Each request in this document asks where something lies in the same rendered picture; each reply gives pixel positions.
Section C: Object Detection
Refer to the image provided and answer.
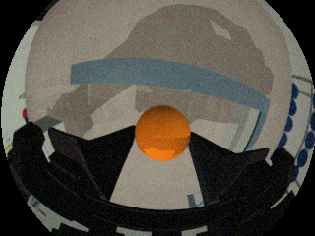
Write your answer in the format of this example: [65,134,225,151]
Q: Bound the low clear walls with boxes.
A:
[188,102,260,208]

